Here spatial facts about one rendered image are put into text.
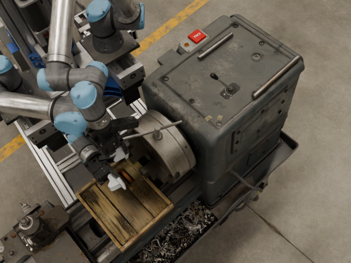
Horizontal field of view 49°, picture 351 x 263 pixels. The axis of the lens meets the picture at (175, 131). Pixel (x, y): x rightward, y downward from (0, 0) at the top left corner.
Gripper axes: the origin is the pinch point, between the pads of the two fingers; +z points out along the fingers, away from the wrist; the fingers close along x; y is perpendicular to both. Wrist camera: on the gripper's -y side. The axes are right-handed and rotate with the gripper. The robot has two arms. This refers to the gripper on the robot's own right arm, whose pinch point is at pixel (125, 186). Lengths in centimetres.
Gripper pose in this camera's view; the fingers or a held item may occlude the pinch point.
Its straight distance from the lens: 163.2
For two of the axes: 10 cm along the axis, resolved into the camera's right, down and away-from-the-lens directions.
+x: -0.8, -5.0, -8.6
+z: 6.6, 6.2, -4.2
